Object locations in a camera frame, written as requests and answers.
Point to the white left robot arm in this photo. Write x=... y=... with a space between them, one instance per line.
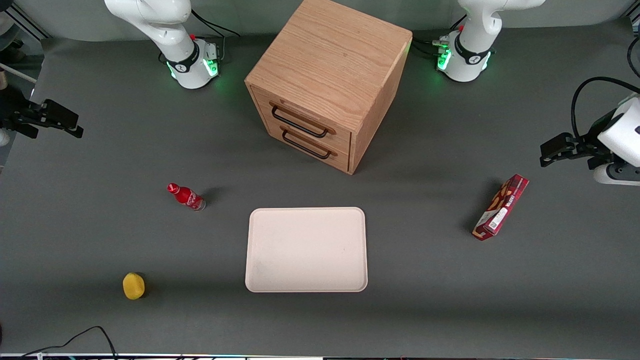
x=475 y=30

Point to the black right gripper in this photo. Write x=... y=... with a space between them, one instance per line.
x=11 y=106

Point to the red snack box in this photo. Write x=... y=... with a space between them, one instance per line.
x=500 y=210

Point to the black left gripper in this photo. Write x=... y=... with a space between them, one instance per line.
x=593 y=140

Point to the red soda bottle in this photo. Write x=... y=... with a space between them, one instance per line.
x=187 y=197

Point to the wooden drawer cabinet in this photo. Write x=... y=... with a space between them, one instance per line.
x=340 y=60

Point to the beige plastic tray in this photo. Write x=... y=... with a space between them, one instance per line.
x=306 y=250

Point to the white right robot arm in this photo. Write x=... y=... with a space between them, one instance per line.
x=150 y=20

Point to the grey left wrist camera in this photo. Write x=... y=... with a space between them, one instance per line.
x=620 y=175

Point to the yellow round sponge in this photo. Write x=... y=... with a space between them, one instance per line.
x=133 y=286

